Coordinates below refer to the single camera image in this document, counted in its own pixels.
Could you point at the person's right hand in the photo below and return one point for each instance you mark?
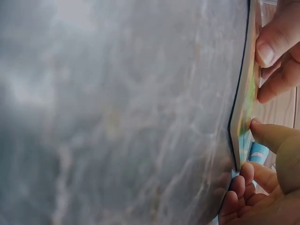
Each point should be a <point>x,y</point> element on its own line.
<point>276,201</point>

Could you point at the colourful printed board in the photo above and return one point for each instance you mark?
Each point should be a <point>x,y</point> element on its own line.
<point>246,93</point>

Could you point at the person's left hand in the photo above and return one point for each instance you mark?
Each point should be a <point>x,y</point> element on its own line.
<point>281,47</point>

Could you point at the light blue packet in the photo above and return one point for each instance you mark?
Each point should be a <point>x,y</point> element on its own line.
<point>259,153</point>

